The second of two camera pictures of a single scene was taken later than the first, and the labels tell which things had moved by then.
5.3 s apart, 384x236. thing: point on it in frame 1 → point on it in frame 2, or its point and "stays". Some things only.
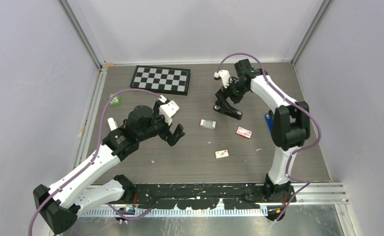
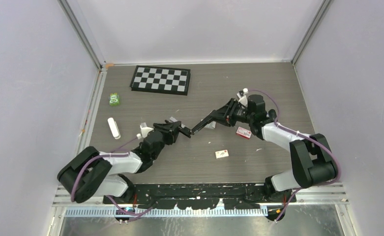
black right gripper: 221,96 → 229,110
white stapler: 112,124 stays
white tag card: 221,154 stays
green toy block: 115,101 stays
